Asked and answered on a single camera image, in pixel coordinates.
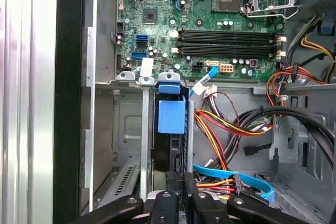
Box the thin metal locking lever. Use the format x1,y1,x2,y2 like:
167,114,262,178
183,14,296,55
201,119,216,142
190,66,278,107
245,5,303,20

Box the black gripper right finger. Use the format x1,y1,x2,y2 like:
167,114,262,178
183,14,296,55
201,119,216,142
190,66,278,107
183,172,312,224

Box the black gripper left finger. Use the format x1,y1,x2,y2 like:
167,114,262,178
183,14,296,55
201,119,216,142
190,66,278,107
68,171,182,224

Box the hard disk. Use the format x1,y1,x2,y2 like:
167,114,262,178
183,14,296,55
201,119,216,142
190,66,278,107
151,71,191,193

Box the thick black cable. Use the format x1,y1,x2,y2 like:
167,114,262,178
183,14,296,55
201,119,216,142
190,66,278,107
235,105,336,179

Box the white label tag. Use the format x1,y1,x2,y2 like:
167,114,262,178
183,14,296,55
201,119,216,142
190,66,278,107
140,58,155,77

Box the thin wires with white connector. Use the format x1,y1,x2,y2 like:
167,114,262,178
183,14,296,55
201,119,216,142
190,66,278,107
203,84,238,164

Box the grey metal disk bay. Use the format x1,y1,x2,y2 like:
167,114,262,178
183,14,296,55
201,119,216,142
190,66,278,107
93,71,196,209

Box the red orange disk power wire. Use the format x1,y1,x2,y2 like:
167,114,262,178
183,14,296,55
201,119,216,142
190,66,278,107
195,173,270,205

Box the black open PC case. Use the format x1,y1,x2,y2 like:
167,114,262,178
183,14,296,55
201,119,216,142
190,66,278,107
52,0,336,224

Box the orange red wire bundle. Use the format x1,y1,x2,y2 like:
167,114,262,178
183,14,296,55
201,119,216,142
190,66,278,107
194,66,329,172

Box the long blue SATA wire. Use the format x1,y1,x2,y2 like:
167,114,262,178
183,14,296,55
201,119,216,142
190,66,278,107
192,163,276,202

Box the yellow black power wires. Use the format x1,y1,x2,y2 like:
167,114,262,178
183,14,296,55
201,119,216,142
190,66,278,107
285,14,336,83

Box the labelled short blue SATA wire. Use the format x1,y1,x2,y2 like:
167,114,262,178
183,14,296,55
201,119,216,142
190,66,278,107
188,65,219,96

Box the grey optical drive cage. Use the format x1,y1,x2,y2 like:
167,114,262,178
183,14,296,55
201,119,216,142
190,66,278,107
253,82,336,224

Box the black RAM slot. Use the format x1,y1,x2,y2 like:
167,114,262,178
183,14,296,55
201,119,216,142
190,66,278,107
177,42,286,50
170,46,287,58
170,30,287,42
177,27,286,35

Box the loose black connector wire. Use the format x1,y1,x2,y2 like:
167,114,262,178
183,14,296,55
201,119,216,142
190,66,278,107
243,143,271,157

